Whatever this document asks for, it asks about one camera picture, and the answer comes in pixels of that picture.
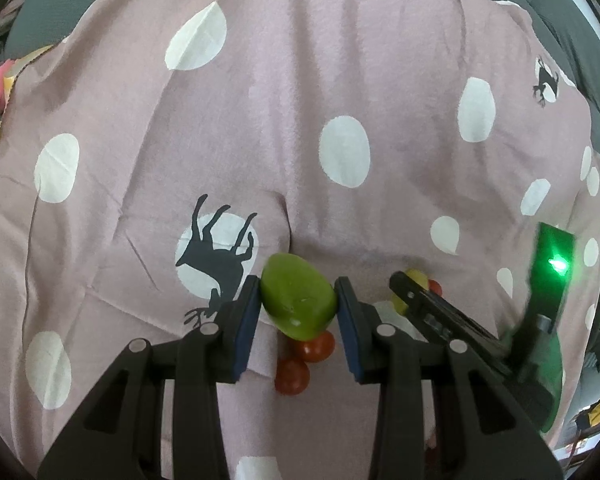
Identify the red tomato beside back fruit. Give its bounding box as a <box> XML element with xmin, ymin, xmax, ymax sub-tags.
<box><xmin>428</xmin><ymin>280</ymin><xmax>443</xmax><ymax>297</ymax></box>

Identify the red tomato bottom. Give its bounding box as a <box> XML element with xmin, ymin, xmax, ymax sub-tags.
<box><xmin>274</xmin><ymin>358</ymin><xmax>310</xmax><ymax>396</ymax></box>

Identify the pink polka dot cloth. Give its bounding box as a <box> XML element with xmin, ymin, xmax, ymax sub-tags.
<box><xmin>0</xmin><ymin>0</ymin><xmax>600</xmax><ymax>472</ymax></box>

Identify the red tomato middle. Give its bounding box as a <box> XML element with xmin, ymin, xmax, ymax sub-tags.
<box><xmin>290</xmin><ymin>330</ymin><xmax>336</xmax><ymax>363</ymax></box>

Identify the green plastic basket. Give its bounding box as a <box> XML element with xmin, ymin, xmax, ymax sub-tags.
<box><xmin>539</xmin><ymin>333</ymin><xmax>565</xmax><ymax>434</ymax></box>

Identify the green fruit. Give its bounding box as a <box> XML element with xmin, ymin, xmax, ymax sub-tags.
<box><xmin>260</xmin><ymin>252</ymin><xmax>337</xmax><ymax>341</ymax></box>

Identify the yellow-green fruit at back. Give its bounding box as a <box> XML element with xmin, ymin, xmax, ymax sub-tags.
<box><xmin>389</xmin><ymin>269</ymin><xmax>429</xmax><ymax>316</ymax></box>

